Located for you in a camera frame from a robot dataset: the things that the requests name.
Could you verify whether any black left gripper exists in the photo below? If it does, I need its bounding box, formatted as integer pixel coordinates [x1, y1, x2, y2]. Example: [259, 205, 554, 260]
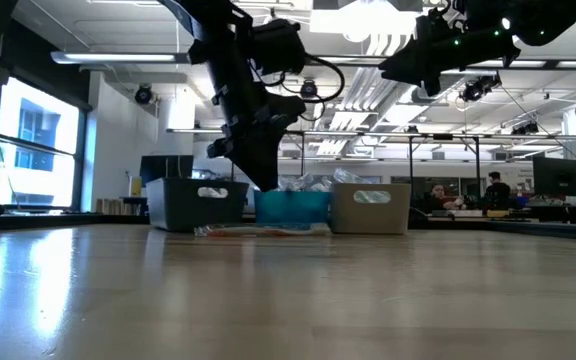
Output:
[206, 74, 309, 193]

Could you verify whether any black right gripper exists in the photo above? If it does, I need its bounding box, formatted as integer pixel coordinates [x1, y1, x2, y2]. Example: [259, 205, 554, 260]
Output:
[378, 9, 522, 98]

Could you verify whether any blue toothbrush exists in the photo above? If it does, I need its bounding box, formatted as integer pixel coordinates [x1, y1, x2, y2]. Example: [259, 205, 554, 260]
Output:
[277, 172, 333, 194]

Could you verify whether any orange toothbrush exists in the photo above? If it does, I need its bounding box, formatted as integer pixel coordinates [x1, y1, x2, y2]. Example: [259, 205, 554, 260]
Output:
[193, 223, 332, 238]

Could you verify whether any teal plastic bin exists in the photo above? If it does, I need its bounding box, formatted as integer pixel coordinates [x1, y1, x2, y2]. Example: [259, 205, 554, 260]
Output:
[253, 189, 333, 227]

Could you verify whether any white ceiling light fixture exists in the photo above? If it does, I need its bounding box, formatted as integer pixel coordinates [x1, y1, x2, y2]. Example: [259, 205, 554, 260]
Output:
[309, 0, 425, 44]

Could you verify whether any dark grey plastic bin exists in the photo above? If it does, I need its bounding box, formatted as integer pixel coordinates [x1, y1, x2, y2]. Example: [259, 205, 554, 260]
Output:
[145, 178, 250, 233]

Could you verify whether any light grey plastic bin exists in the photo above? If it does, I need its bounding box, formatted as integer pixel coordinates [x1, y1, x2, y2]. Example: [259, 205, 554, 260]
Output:
[331, 182, 412, 235]

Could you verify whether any person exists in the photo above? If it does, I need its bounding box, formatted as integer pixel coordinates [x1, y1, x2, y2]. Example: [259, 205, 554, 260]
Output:
[420, 182, 467, 215]
[484, 171, 513, 211]

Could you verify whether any black computer monitor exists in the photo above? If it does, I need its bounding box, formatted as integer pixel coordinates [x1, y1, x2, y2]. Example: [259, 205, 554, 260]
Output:
[532, 155, 576, 198]

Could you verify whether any black desk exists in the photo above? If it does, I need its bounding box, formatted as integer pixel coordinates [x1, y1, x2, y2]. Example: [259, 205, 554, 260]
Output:
[527, 203, 576, 225]

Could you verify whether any black round ceiling camera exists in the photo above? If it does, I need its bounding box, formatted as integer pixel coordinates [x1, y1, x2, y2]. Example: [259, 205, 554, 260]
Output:
[134, 83, 155, 106]
[299, 78, 319, 100]
[460, 73, 503, 104]

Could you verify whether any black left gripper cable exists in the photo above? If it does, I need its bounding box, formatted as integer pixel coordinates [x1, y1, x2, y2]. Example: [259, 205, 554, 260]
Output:
[262, 52, 346, 122]

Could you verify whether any black wall screen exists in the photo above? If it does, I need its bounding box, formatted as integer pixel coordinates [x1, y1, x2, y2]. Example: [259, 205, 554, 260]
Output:
[139, 154, 195, 189]

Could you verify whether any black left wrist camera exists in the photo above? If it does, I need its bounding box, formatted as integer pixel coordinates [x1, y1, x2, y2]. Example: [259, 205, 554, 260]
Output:
[250, 18, 308, 76]

